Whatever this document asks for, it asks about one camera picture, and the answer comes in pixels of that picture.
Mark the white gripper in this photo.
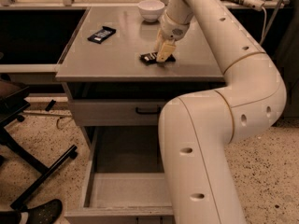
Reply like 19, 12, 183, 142
154, 9, 191, 63

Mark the dark rxbar chocolate bar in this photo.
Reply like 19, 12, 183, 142
139, 52, 176, 65

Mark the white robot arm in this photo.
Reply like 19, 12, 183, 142
155, 0, 287, 224

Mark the grey drawer cabinet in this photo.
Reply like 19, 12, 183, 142
55, 5, 227, 224

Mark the closed top drawer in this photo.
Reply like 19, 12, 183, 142
68, 99, 166, 126

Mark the open middle drawer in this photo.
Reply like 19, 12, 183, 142
65, 126, 175, 224

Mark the white ceramic bowl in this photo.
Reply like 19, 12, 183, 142
137, 0, 164, 22

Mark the dark blue snack bar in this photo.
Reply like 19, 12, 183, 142
88, 26, 116, 44

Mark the black office chair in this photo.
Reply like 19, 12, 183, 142
0, 73, 78, 210

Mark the black perforated shoe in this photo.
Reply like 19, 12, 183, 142
26, 199, 63, 224

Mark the white power cable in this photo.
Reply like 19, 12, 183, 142
259, 7, 269, 47

